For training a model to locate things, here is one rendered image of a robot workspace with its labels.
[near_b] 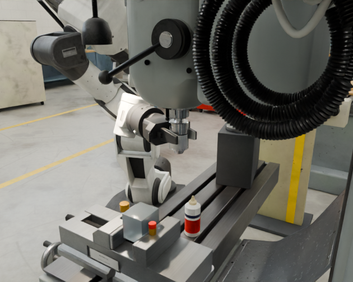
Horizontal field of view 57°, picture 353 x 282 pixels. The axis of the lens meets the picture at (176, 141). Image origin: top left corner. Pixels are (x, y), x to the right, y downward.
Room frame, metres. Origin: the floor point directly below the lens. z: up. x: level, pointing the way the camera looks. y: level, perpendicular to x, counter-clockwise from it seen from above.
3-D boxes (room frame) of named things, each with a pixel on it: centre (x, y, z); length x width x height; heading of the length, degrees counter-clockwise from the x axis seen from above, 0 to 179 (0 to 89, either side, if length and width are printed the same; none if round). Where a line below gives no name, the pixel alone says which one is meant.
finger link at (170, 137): (0.72, 0.02, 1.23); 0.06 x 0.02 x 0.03; 38
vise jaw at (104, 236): (0.64, 0.12, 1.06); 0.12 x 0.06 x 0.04; 147
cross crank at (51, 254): (1.00, 0.42, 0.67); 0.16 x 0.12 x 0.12; 59
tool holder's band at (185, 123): (0.74, -0.01, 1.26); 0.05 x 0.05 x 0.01
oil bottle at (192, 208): (0.73, -0.04, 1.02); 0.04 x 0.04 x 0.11
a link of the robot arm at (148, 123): (0.81, 0.05, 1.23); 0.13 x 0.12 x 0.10; 128
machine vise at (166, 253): (0.62, 0.10, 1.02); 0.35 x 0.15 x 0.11; 57
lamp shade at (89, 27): (0.83, 0.19, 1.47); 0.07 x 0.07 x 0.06
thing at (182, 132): (0.74, -0.01, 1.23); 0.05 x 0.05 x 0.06
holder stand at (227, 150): (1.10, -0.23, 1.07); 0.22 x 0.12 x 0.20; 160
